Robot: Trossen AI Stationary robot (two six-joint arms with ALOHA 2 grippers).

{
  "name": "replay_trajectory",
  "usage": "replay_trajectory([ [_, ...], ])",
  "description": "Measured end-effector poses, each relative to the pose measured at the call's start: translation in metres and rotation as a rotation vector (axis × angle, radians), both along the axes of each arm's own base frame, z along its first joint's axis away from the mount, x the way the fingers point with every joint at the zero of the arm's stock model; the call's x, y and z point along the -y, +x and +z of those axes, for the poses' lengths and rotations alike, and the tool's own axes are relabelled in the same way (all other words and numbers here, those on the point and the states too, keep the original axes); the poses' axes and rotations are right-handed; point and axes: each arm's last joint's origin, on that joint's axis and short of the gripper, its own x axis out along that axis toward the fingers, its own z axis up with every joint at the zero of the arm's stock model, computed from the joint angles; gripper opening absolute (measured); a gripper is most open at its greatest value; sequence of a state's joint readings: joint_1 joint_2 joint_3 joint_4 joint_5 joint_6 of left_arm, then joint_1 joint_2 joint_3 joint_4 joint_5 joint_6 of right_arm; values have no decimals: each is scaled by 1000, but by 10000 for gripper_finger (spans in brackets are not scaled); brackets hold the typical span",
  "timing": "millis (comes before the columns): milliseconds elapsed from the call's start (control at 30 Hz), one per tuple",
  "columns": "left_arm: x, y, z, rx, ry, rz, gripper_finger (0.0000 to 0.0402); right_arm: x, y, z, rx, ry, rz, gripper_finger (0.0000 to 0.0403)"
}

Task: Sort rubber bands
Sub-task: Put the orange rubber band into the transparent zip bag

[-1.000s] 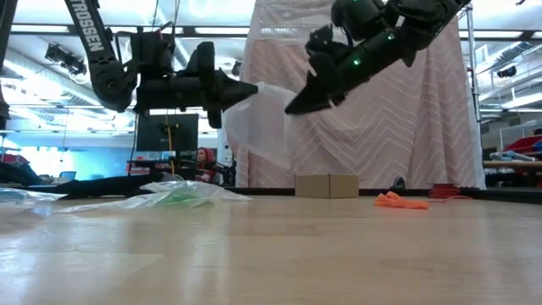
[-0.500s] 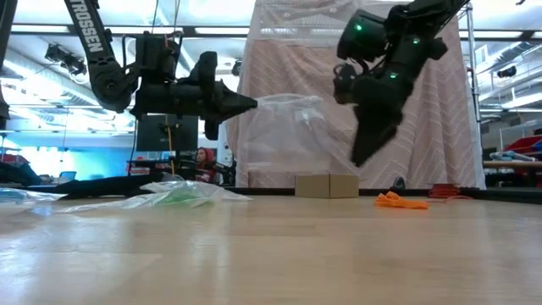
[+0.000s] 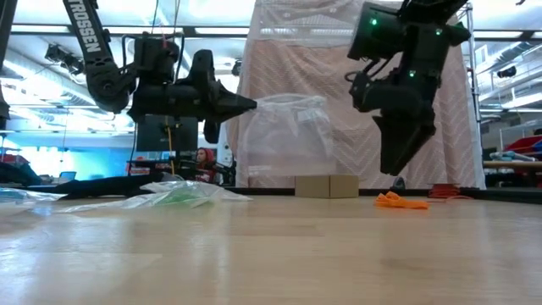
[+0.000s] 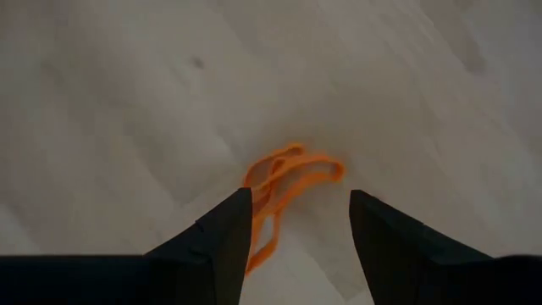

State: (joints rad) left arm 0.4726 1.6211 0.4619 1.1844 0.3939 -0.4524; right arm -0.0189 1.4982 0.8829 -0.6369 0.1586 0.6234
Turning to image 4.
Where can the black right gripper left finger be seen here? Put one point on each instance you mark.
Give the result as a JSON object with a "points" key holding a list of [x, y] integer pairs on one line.
{"points": [[190, 275]]}

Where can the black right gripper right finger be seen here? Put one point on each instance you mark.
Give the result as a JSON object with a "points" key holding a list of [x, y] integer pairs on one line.
{"points": [[423, 275]]}

